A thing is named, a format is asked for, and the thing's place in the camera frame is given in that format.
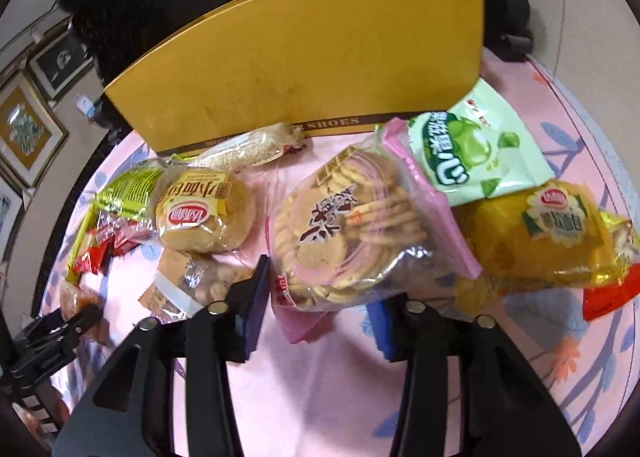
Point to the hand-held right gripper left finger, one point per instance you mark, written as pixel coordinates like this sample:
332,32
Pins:
252,307

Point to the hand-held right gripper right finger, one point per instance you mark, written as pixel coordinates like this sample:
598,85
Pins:
387,332

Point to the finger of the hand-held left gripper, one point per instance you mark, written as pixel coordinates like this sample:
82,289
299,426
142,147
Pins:
55,337

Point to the brown bread packet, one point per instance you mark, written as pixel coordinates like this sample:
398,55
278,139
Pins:
190,282

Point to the pink round cracker bag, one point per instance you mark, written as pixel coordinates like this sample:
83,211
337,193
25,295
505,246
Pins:
340,237

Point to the yellow bread packet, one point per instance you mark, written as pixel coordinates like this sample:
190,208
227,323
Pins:
540,242

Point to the yellow cardboard box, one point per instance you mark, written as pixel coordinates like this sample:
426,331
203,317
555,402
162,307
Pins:
300,62

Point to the orange cake packet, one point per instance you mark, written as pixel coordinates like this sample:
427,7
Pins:
80,299

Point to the pink floral tablecloth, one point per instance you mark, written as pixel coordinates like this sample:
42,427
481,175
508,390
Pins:
325,387

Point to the red long packet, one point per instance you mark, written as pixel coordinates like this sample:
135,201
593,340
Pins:
100,257

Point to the small bread packet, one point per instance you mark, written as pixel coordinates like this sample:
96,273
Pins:
200,217

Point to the framed grey picture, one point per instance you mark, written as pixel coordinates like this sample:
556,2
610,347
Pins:
7,217

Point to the clear sesame bar packet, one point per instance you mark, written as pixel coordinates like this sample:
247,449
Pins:
255,147

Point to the green snack packet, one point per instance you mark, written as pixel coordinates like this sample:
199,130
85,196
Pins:
127,187

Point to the light green jelly packet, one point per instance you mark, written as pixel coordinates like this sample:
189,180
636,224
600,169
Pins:
475,157

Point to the gold framed picture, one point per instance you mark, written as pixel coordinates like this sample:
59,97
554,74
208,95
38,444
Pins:
27,129

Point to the red yellow snack packet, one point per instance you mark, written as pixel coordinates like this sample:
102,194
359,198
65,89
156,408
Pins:
610,302

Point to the framed black picture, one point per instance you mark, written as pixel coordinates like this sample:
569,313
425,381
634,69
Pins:
62,64

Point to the blue white wall note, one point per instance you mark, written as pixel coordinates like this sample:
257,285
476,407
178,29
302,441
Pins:
86,106

